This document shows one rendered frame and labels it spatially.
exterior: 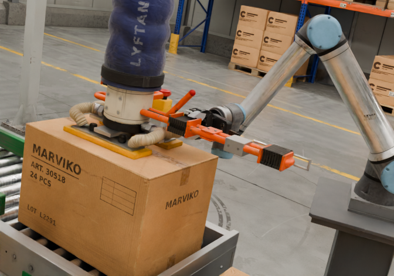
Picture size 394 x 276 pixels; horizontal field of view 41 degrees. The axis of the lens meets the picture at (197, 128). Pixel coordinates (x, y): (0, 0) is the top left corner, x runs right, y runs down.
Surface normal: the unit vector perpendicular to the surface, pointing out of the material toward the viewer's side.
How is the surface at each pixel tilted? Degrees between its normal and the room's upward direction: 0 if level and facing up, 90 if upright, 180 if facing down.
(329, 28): 84
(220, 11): 90
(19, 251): 90
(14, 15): 90
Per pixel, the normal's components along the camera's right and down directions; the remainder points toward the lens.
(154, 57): 0.69, 0.07
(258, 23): -0.60, 0.14
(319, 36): -0.20, 0.14
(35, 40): 0.82, 0.29
